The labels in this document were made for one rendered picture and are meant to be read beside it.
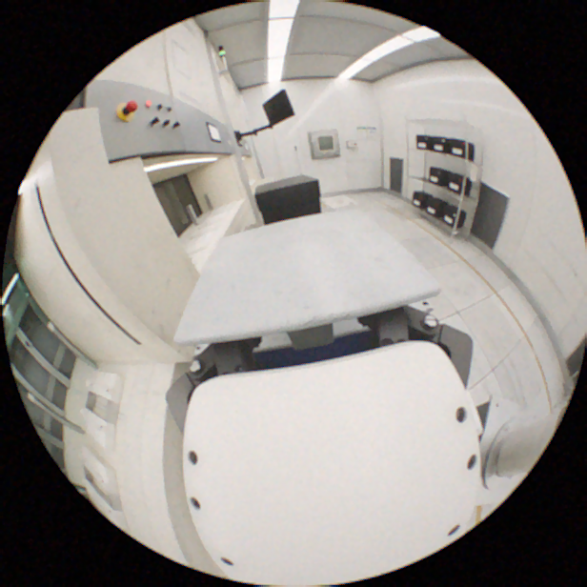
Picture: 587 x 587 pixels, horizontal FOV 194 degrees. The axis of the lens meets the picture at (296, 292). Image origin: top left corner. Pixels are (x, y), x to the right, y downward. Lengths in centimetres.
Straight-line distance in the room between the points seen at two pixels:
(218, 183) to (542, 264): 352
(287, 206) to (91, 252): 70
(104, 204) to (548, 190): 296
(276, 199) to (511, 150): 280
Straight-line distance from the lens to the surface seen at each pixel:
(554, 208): 271
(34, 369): 121
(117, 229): 33
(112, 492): 61
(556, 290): 279
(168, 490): 43
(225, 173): 164
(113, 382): 56
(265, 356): 21
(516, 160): 287
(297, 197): 78
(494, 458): 55
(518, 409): 63
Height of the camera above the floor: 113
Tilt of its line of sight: 44 degrees down
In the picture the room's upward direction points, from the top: 15 degrees counter-clockwise
